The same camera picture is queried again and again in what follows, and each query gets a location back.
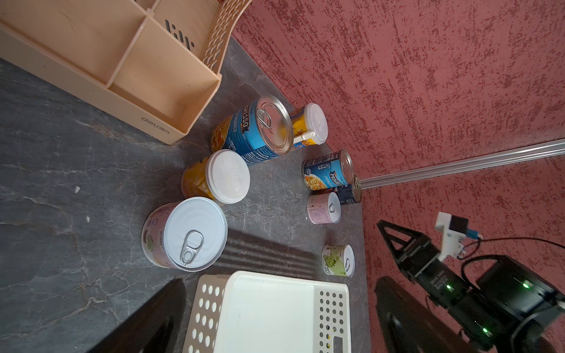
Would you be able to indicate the peach plastic file organizer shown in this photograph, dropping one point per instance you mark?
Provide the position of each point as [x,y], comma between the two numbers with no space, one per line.
[155,65]

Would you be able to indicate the dark chopped tomatoes can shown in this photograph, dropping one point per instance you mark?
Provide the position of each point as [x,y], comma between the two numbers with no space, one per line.
[348,194]

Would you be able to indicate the tall yellow can white lid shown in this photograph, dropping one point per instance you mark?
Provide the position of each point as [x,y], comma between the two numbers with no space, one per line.
[310,126]

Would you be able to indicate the short yellow can white lid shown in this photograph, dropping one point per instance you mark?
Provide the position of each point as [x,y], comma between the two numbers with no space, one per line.
[223,177]

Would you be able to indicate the blue Progresso soup can left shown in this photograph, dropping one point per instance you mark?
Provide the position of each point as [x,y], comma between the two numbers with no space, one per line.
[260,131]

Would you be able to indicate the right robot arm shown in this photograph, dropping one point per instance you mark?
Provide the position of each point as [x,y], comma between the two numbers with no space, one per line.
[498,302]

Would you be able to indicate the small green can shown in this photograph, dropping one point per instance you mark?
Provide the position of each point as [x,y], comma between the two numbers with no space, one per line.
[338,261]

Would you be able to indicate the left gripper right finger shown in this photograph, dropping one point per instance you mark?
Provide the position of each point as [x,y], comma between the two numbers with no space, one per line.
[408,326]

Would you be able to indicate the right corner aluminium profile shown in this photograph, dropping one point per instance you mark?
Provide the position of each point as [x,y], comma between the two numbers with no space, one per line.
[503,158]

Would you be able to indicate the blue Progresso noodle soup can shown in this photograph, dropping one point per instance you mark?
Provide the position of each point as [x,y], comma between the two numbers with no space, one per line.
[331,171]

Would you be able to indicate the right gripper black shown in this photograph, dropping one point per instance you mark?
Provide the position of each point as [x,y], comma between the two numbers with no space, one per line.
[442,284]

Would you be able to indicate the pink can front left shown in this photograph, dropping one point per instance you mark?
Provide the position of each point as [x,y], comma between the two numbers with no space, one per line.
[189,235]

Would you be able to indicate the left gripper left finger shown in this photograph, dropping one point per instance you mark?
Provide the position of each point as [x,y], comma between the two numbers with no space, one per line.
[154,327]

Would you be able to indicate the small pink can back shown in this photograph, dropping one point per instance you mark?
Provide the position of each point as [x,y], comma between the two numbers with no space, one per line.
[324,208]

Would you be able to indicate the white perforated plastic basket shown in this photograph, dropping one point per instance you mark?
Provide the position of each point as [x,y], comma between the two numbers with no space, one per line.
[252,312]

